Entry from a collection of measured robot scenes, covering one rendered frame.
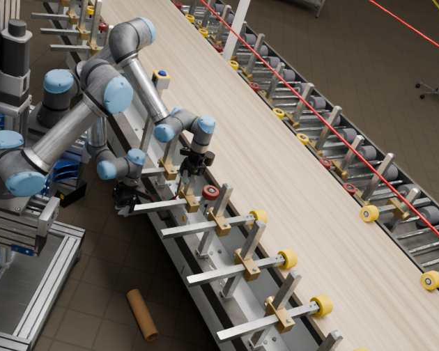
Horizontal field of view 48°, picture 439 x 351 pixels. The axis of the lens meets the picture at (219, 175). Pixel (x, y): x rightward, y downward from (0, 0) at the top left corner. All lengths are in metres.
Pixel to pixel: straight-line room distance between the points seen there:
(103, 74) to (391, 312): 1.54
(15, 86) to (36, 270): 1.14
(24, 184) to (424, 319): 1.73
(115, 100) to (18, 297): 1.33
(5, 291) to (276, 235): 1.36
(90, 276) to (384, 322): 1.68
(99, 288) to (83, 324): 0.25
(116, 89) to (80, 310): 1.57
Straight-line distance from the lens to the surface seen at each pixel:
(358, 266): 2.43
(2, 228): 2.09
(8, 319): 2.63
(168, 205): 2.32
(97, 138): 2.01
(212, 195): 2.38
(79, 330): 2.86
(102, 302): 2.97
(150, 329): 2.83
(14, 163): 1.77
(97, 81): 1.73
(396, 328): 2.29
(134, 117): 3.28
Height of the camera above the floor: 2.39
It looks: 36 degrees down
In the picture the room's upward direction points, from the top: 21 degrees clockwise
